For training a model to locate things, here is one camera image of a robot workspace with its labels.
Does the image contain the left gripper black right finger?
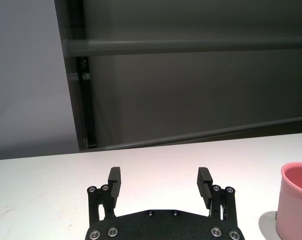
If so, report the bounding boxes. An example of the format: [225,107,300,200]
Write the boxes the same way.
[197,166,238,226]

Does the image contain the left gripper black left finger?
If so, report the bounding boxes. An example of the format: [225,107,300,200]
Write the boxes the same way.
[87,166,123,223]

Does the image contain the pink plastic cup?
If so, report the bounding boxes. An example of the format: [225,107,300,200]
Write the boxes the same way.
[275,161,302,240]

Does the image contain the thick grey railing bar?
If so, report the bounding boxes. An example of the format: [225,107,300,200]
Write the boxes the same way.
[66,36,302,58]

